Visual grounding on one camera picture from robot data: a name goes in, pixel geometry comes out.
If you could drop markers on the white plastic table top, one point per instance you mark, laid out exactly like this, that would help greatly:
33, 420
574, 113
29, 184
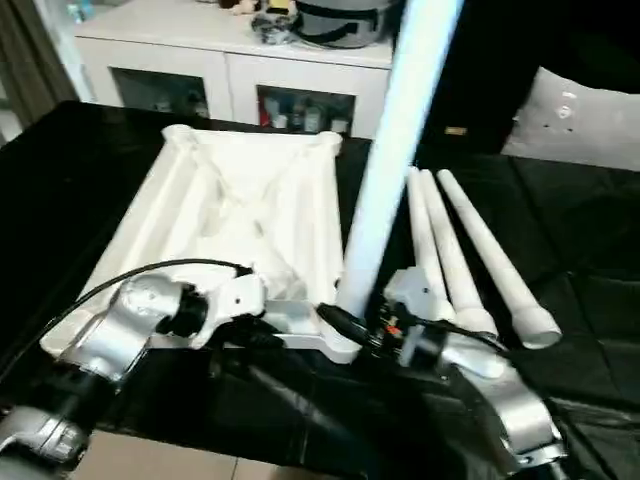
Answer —
240, 200

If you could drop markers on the white plastic table leg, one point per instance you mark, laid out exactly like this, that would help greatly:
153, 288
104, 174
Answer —
400, 125
460, 280
425, 240
510, 280

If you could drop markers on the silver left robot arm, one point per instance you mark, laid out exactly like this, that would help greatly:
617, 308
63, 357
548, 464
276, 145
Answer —
125, 320

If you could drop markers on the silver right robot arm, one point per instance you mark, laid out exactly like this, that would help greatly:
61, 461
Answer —
510, 400

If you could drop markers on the black work mat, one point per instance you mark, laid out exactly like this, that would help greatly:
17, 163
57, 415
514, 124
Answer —
75, 200

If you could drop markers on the gold sofa label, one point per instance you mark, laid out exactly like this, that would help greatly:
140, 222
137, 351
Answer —
456, 130

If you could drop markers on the white glass-door cabinet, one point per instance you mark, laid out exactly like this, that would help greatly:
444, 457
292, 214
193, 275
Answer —
200, 60

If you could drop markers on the grey printed cushion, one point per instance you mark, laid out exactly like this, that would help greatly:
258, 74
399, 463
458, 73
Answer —
575, 120

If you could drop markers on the black sofa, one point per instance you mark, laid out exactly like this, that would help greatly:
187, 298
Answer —
475, 60

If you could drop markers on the brown curtain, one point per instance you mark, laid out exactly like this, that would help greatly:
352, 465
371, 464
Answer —
35, 55

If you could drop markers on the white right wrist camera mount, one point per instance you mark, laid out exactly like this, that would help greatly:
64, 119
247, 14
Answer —
415, 290

